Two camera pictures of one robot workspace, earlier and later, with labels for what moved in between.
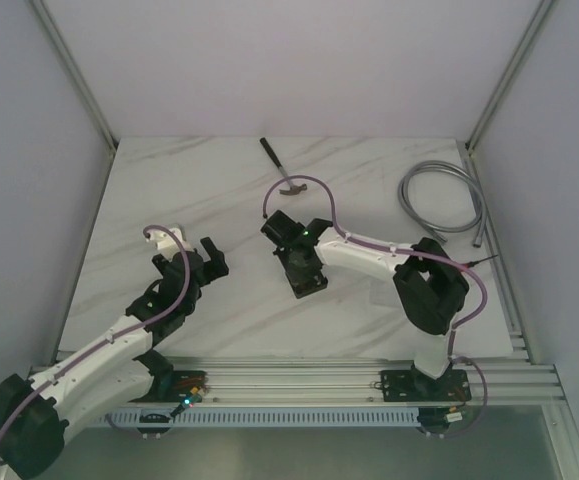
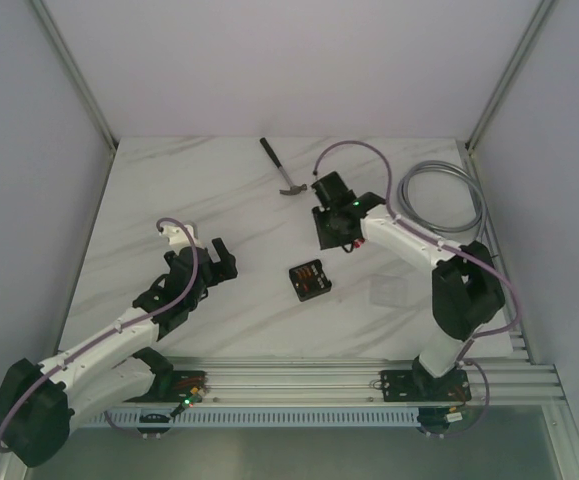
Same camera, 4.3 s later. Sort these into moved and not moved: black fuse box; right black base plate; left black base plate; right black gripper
Moved: right black gripper
Not moved: right black base plate; black fuse box; left black base plate
